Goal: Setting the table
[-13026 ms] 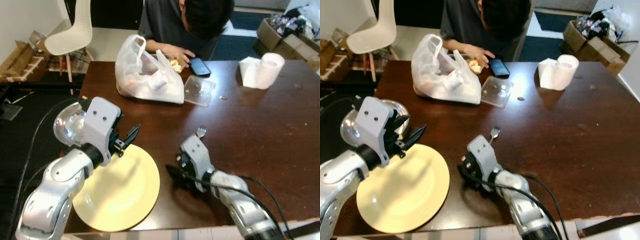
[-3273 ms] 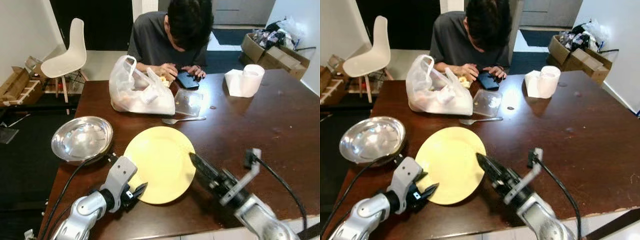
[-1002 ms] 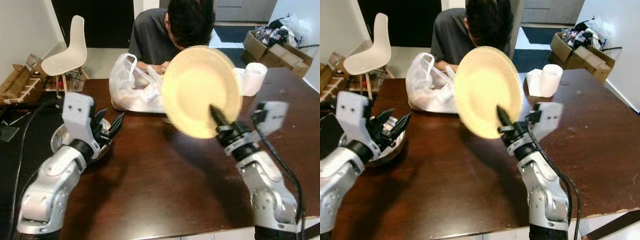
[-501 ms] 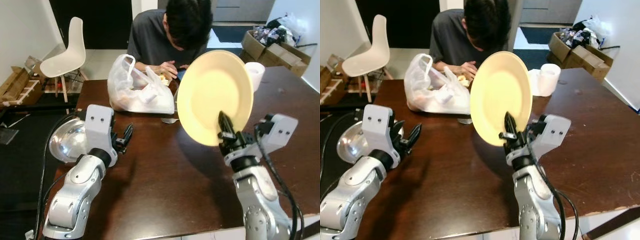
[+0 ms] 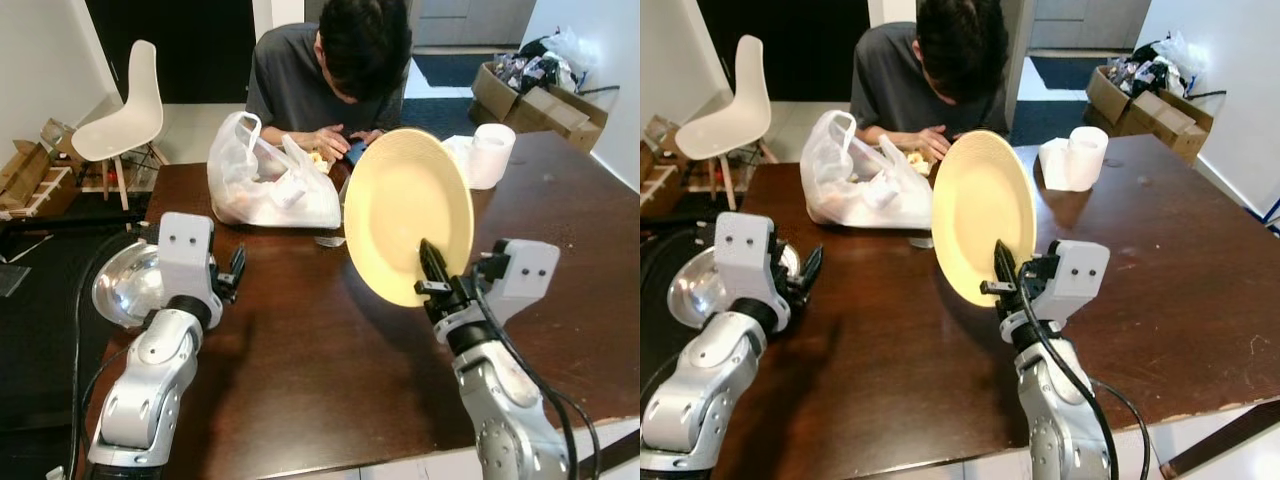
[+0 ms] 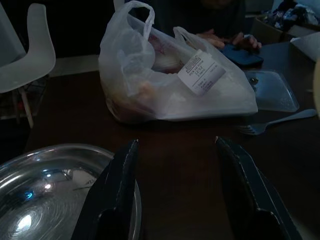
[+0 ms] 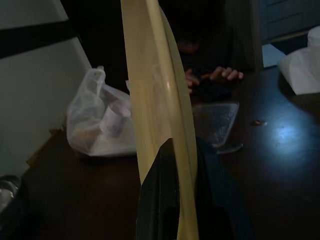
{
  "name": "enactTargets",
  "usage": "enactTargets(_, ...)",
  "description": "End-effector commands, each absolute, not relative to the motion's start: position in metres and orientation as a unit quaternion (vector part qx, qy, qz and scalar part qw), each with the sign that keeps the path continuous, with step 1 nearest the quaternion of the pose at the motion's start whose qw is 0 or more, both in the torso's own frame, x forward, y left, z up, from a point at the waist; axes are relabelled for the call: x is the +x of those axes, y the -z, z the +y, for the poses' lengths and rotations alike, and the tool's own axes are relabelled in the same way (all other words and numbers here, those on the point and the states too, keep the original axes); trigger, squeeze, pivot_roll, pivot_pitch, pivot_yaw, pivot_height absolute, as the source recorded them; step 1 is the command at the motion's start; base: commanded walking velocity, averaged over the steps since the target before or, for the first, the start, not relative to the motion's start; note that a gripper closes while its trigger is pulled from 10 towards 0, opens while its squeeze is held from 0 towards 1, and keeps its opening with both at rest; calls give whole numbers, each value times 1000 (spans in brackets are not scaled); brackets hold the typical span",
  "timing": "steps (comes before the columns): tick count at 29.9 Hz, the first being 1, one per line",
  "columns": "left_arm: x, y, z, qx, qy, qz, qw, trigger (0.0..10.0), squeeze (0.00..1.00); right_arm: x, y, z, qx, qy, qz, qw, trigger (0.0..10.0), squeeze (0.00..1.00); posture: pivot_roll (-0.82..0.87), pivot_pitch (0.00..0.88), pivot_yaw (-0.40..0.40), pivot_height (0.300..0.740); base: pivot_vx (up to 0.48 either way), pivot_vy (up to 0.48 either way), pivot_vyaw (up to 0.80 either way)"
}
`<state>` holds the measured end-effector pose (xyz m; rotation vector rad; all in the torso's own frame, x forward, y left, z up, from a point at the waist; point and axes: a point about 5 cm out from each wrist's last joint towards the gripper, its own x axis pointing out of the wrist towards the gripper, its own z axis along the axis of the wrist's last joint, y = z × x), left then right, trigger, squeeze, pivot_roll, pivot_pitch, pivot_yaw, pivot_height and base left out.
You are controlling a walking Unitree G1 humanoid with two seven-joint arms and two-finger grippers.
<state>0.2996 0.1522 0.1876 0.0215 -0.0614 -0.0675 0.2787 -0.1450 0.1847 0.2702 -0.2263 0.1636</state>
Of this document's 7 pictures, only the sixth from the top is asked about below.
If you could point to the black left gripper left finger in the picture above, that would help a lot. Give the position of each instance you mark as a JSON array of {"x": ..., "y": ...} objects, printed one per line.
[{"x": 112, "y": 195}]

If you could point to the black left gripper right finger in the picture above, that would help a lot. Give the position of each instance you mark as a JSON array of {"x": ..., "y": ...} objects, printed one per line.
[{"x": 250, "y": 195}]

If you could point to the person's left hand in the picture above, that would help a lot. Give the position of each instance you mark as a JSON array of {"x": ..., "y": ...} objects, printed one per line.
[{"x": 248, "y": 41}]

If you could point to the person's right hand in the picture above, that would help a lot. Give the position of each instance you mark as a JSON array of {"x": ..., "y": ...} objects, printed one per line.
[{"x": 212, "y": 37}]

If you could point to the stainless steel bowl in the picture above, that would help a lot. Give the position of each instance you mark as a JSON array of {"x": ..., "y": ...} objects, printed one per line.
[{"x": 50, "y": 190}]

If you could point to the dark wooden dining table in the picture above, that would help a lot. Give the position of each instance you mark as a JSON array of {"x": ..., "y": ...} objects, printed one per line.
[{"x": 175, "y": 150}]

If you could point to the silver metal fork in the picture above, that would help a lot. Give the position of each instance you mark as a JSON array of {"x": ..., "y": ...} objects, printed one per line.
[{"x": 280, "y": 121}]

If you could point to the clear plastic container lid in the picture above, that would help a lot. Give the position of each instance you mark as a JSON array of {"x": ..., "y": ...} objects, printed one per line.
[{"x": 272, "y": 92}]

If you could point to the white plastic carrier bag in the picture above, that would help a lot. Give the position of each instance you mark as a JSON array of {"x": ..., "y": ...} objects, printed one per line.
[{"x": 140, "y": 82}]

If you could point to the white paper receipt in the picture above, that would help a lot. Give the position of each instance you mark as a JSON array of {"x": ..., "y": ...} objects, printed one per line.
[{"x": 200, "y": 72}]

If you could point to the dark blue smartphone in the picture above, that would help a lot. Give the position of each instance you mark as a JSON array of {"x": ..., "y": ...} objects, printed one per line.
[{"x": 242, "y": 56}]

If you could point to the white plastic chair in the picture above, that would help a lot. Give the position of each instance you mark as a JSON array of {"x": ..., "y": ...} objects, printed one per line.
[{"x": 37, "y": 60}]

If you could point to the cardboard box with clutter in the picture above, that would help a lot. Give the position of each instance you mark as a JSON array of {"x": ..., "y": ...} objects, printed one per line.
[{"x": 270, "y": 27}]

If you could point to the person in grey shirt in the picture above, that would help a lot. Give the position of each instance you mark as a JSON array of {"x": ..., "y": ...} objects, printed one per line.
[{"x": 195, "y": 15}]

